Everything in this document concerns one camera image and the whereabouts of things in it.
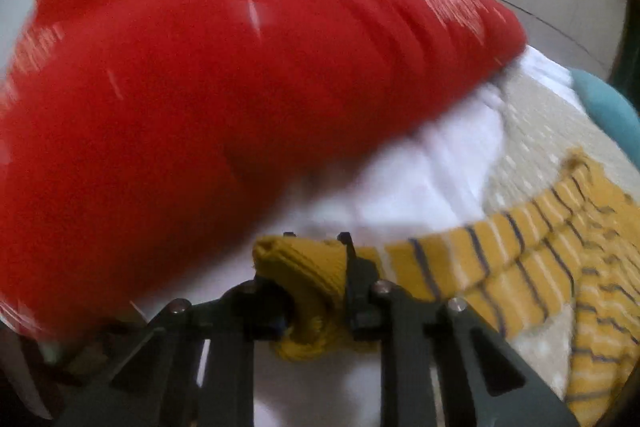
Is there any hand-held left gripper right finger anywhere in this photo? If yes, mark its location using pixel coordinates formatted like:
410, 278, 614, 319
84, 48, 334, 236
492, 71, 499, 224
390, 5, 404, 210
337, 232, 581, 427

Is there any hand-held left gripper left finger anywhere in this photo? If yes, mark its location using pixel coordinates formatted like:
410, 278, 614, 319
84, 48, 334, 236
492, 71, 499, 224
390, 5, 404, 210
55, 232, 297, 427

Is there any yellow striped knit sweater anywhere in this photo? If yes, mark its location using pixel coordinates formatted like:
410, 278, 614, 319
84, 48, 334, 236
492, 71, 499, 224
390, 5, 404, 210
252, 149, 640, 423

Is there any white fleece blanket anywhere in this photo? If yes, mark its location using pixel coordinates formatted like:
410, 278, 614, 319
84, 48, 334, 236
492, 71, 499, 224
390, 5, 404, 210
135, 47, 576, 427

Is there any red blanket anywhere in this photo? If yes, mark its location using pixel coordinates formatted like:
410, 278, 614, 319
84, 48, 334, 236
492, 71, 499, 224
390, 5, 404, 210
0, 0, 528, 338

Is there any beige dotted quilt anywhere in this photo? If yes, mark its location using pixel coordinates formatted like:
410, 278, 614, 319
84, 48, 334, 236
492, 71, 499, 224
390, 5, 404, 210
480, 69, 616, 408

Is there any teal pillow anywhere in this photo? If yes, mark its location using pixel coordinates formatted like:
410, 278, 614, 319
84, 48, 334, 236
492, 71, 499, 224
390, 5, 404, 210
570, 68, 640, 148

